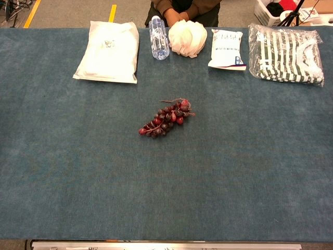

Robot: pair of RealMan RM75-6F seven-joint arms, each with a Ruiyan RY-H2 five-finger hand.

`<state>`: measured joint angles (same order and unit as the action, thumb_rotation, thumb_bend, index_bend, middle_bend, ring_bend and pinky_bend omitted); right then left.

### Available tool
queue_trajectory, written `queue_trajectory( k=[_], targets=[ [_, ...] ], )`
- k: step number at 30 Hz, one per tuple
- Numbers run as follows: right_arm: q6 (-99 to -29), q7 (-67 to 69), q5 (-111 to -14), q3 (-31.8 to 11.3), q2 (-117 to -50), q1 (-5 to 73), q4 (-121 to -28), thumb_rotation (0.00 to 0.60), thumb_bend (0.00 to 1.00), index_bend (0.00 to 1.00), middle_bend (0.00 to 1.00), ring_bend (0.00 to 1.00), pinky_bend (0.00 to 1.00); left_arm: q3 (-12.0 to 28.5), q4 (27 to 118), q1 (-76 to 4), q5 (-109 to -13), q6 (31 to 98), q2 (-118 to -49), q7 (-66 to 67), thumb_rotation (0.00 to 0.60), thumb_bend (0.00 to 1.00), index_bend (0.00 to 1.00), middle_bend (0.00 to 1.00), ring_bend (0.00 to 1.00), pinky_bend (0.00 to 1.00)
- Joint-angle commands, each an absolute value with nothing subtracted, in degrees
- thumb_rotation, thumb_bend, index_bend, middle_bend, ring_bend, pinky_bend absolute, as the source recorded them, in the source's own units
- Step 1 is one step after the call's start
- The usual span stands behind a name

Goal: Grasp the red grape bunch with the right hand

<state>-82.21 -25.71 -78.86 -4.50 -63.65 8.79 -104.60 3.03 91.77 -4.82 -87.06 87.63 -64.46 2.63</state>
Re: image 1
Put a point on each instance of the purple grape bunch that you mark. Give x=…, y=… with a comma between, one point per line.
x=166, y=118

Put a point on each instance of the blue felt table cloth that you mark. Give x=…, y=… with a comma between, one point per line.
x=104, y=169

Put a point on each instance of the clear plastic water bottle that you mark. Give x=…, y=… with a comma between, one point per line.
x=158, y=39

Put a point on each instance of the crumpled white cloth bundle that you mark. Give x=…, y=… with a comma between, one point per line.
x=187, y=37

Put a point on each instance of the white flat plastic package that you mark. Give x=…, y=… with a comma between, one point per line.
x=109, y=52

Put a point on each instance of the white printed snack bag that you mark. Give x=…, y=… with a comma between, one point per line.
x=226, y=50

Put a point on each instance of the seated person in brown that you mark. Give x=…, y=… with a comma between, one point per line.
x=182, y=10

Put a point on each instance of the bagged green striped shirt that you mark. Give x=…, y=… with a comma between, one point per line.
x=284, y=54

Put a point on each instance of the white plastic laundry basket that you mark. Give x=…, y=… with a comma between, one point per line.
x=268, y=13

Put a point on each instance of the black tripod stand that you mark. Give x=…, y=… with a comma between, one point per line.
x=292, y=14

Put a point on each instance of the white printed plastic bag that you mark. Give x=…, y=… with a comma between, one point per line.
x=309, y=13

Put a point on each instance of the silver aluminium rail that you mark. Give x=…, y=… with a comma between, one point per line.
x=166, y=245

